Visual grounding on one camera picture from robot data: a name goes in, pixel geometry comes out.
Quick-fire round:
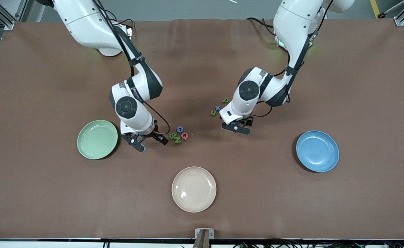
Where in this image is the green plate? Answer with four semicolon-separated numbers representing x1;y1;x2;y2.
77;120;119;160

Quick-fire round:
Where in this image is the blue plate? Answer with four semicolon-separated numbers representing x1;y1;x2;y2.
296;130;340;173

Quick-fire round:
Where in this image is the metal camera bracket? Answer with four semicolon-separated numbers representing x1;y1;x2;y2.
194;228;215;248

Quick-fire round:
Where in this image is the beige plate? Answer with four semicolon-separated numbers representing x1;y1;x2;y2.
172;166;217;213

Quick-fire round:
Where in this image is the black cable bundle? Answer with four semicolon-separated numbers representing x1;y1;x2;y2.
231;236;404;248

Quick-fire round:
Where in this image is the black stand foot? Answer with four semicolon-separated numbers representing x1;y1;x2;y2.
377;0;404;19

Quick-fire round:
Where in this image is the brown table cover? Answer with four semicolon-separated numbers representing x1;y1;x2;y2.
0;18;404;240

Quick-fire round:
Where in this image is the black arm base cable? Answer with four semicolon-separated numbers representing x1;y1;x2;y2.
246;17;279;38

